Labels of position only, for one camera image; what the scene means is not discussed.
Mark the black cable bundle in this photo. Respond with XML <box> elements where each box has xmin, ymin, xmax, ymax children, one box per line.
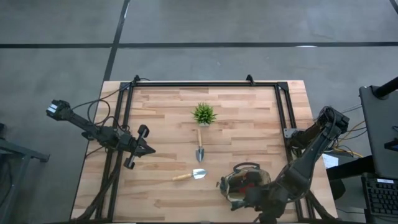
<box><xmin>292</xmin><ymin>186</ymin><xmax>338</xmax><ymax>222</ymax></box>
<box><xmin>73</xmin><ymin>149</ymin><xmax>124</xmax><ymax>222</ymax></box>

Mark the beige gardening bag green trim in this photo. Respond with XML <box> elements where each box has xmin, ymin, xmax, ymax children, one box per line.
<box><xmin>217</xmin><ymin>161</ymin><xmax>273</xmax><ymax>212</ymax></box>

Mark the red gardening glove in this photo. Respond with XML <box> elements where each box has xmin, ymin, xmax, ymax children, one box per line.
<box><xmin>238</xmin><ymin>182</ymin><xmax>254</xmax><ymax>194</ymax></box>

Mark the green plant in white pot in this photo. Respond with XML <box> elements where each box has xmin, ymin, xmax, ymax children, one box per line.
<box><xmin>191</xmin><ymin>102</ymin><xmax>218</xmax><ymax>128</ymax></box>

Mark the black keyboard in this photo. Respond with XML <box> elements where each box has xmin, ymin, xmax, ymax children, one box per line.
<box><xmin>361</xmin><ymin>174</ymin><xmax>398</xmax><ymax>218</ymax></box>

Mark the black aluminium table frame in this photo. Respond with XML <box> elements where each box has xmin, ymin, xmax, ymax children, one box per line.
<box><xmin>95</xmin><ymin>81</ymin><xmax>315</xmax><ymax>222</ymax></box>

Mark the black computer monitor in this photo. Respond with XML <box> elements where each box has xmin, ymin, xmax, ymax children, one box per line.
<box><xmin>359</xmin><ymin>84</ymin><xmax>398</xmax><ymax>180</ymax></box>

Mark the white paper sheet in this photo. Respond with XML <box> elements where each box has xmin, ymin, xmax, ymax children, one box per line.
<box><xmin>322</xmin><ymin>152</ymin><xmax>339</xmax><ymax>170</ymax></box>

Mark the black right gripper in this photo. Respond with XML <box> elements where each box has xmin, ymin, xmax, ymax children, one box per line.
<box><xmin>244</xmin><ymin>185</ymin><xmax>292</xmax><ymax>224</ymax></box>

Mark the grey metal stand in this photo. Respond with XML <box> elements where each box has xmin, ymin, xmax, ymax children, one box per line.
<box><xmin>0</xmin><ymin>123</ymin><xmax>50</xmax><ymax>224</ymax></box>

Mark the black looped cable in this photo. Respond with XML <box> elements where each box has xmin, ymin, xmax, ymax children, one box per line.
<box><xmin>86</xmin><ymin>99</ymin><xmax>112</xmax><ymax>126</ymax></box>

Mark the wide trowel with wooden handle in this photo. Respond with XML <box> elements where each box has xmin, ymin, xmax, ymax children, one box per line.
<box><xmin>171</xmin><ymin>168</ymin><xmax>208</xmax><ymax>182</ymax></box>

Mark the black desk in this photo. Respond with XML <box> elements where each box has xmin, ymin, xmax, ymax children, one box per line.
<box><xmin>326</xmin><ymin>155</ymin><xmax>374</xmax><ymax>181</ymax></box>

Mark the yellow cable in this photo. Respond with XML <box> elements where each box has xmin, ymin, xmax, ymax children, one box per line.
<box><xmin>332</xmin><ymin>119</ymin><xmax>368</xmax><ymax>159</ymax></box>

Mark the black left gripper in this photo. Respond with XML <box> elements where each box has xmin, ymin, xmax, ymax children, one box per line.
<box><xmin>117</xmin><ymin>124</ymin><xmax>156</xmax><ymax>170</ymax></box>

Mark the thin black cable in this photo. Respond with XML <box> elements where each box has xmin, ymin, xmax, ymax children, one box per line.
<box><xmin>71</xmin><ymin>76</ymin><xmax>150</xmax><ymax>110</ymax></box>

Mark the narrow trowel with wooden handle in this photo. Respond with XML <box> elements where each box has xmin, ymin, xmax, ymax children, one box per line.
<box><xmin>195</xmin><ymin>128</ymin><xmax>205</xmax><ymax>163</ymax></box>

